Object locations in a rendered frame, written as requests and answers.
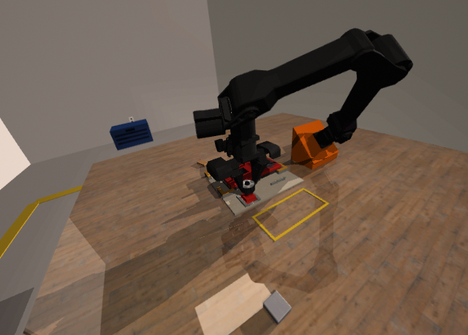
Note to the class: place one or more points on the dark grey toy wheel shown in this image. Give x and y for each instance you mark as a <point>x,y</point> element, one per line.
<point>248,189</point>

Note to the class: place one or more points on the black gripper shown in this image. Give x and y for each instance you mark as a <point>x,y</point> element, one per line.
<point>245,149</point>

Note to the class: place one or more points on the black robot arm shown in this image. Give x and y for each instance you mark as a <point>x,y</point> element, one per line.
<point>379,61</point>

